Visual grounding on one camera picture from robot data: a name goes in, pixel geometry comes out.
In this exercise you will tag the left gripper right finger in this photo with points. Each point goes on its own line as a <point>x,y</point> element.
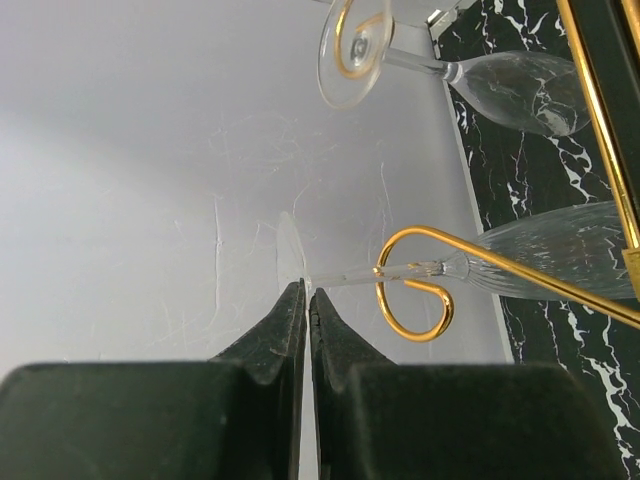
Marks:
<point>380,420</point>

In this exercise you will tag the gold wire wine glass rack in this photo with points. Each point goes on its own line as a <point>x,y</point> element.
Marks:
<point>421,243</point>

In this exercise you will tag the clear wine glass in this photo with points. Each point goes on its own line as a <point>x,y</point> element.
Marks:
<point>580,244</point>
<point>531,92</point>

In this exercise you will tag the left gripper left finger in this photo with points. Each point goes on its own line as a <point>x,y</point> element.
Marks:
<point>234,416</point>

